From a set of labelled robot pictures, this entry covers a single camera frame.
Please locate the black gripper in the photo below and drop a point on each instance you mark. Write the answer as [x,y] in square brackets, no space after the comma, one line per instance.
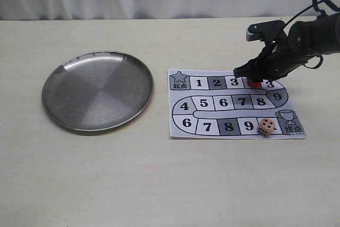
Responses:
[300,47]

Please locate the red cylinder game piece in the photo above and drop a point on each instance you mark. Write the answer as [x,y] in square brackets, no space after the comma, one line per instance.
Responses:
[254,84]

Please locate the wooden die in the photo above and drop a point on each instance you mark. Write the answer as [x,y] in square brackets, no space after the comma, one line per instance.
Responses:
[266,127]

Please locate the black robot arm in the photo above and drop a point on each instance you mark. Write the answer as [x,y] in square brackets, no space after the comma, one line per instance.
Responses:
[330,36]

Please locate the paper game board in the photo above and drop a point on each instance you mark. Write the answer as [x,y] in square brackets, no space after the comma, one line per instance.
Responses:
[217,105]

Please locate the round steel plate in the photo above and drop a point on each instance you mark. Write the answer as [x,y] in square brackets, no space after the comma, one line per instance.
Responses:
[97,91]

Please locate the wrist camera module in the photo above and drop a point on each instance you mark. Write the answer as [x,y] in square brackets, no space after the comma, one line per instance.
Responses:
[264,31]

